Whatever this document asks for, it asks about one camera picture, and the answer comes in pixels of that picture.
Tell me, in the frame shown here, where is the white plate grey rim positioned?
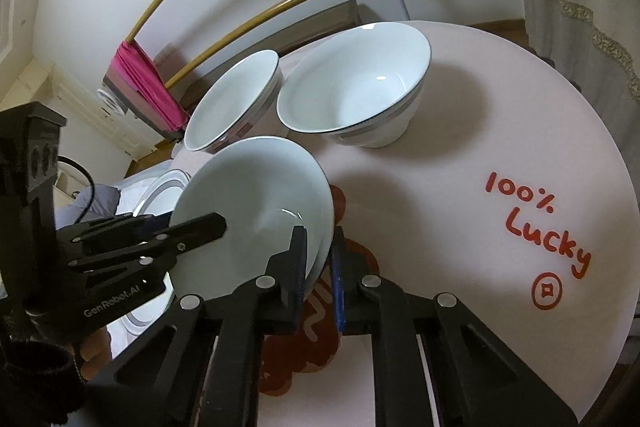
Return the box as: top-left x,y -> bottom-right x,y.
122,169 -> 190,337

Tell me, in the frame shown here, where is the white bowl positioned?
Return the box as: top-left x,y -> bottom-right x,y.
169,136 -> 334,300
277,22 -> 432,148
183,50 -> 288,154

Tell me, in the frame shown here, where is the white bed cover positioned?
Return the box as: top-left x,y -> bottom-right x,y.
52,158 -> 177,358

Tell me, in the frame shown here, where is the grey pillow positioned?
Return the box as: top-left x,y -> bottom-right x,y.
55,184 -> 120,229

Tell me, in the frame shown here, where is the white round fan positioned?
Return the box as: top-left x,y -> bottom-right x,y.
96,88 -> 128,115

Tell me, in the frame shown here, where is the cream wardrobe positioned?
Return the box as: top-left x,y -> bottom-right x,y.
1,58 -> 160,165

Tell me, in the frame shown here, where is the cream curtain with trim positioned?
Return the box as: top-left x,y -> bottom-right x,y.
524,0 -> 639,172

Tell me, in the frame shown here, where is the black cable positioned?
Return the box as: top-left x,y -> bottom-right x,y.
55,154 -> 97,220

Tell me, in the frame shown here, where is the brown cloth on rail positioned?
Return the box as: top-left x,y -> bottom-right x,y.
102,66 -> 184,140

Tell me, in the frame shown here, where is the pink cloth on rail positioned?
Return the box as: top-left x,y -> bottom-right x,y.
111,40 -> 189,132

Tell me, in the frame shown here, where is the lower wooden barre rail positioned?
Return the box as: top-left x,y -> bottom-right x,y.
164,0 -> 450,90

